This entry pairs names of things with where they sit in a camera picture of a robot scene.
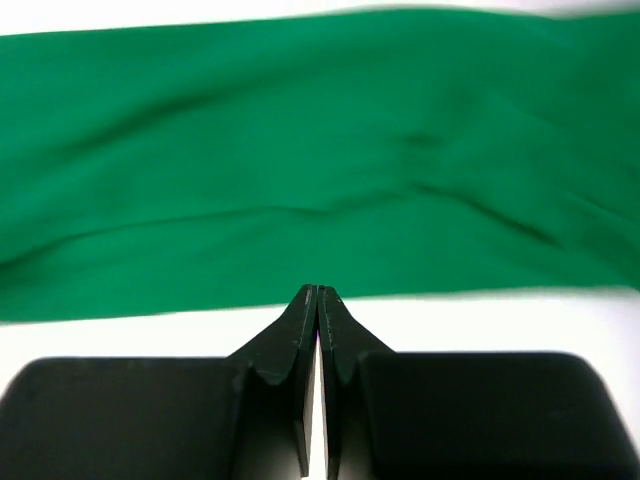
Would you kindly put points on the green t shirt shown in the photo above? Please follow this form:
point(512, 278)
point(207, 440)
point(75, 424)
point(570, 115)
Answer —
point(196, 167)

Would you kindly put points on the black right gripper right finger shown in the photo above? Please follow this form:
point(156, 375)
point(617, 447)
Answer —
point(529, 415)

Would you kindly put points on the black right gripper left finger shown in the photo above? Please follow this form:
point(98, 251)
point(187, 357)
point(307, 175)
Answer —
point(243, 416)

